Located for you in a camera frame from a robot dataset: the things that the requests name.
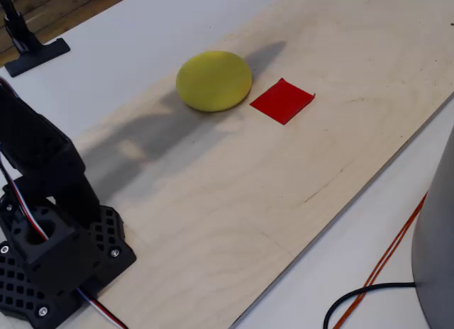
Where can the black lattice robot base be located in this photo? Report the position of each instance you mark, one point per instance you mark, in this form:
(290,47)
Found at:
(71,251)

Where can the grey round lamp shade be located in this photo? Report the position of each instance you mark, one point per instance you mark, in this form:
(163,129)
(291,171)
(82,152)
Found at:
(438,237)

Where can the yellow round foam disc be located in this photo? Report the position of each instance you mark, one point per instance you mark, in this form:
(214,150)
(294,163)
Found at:
(213,81)

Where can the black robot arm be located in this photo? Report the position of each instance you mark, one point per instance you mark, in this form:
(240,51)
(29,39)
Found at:
(39,144)

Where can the black stand with foot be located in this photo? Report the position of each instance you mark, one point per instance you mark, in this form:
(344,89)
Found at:
(28,49)

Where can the red paper square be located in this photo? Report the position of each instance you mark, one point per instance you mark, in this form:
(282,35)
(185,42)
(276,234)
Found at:
(282,101)

